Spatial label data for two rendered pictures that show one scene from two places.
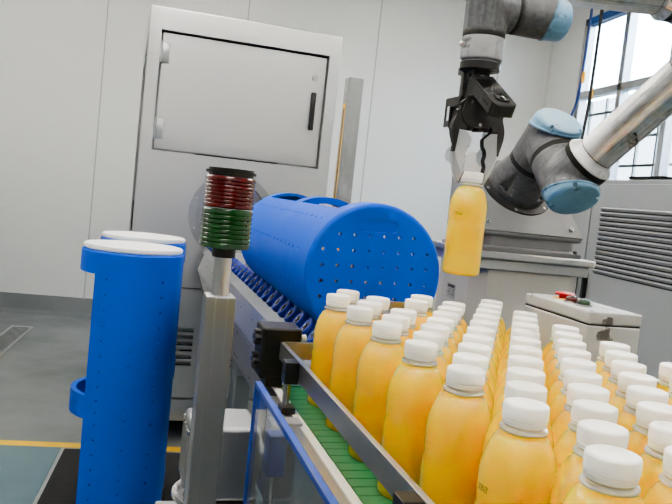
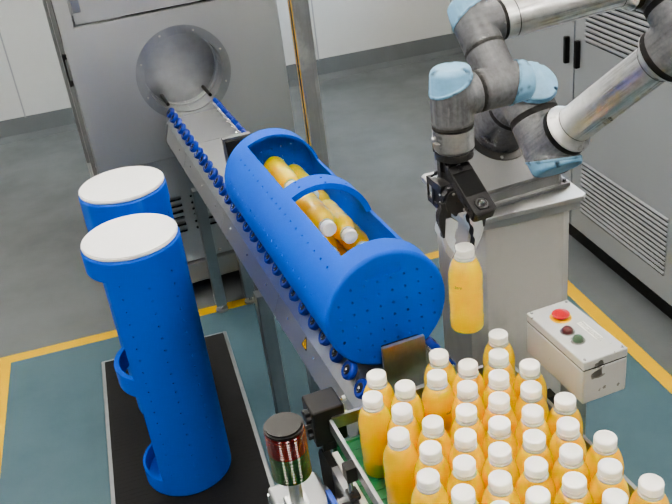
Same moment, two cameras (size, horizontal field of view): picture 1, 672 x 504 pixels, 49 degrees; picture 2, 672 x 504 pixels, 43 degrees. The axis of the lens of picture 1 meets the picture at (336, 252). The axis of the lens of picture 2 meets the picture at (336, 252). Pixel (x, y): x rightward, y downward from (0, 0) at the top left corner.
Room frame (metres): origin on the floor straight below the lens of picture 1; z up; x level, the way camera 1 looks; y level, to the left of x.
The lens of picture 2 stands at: (-0.10, 0.05, 2.11)
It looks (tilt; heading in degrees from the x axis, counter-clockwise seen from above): 29 degrees down; 359
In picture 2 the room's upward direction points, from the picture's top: 7 degrees counter-clockwise
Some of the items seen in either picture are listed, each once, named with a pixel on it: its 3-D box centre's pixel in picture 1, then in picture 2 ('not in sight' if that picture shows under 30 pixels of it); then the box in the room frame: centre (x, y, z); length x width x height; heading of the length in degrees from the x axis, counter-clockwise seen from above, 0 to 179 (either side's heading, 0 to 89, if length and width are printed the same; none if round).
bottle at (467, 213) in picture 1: (465, 227); (465, 290); (1.31, -0.22, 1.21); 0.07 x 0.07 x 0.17
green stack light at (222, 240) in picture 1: (226, 227); (289, 460); (0.93, 0.14, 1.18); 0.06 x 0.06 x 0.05
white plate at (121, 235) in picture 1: (144, 237); (121, 184); (2.52, 0.66, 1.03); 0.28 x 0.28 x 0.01
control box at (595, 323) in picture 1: (577, 330); (574, 349); (1.28, -0.43, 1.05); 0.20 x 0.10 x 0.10; 16
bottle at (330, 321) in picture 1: (332, 354); (376, 436); (1.19, -0.01, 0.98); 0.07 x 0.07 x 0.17
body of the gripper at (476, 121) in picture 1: (474, 98); (453, 178); (1.34, -0.22, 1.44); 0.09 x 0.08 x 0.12; 16
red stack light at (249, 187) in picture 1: (229, 192); (285, 438); (0.93, 0.14, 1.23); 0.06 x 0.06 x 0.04
